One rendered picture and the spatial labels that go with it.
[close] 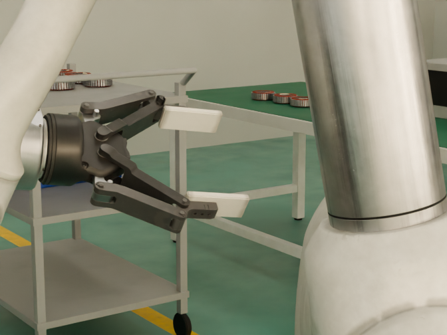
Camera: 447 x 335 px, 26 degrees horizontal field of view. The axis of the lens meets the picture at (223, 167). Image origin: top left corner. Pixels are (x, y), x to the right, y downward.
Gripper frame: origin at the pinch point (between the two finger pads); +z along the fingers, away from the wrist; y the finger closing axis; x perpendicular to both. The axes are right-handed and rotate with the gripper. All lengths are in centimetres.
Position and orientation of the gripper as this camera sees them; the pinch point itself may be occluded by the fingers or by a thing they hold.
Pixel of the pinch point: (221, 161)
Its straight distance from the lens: 108.1
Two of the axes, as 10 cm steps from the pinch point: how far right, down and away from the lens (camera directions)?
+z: 9.3, 0.7, 3.6
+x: -2.9, 7.1, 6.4
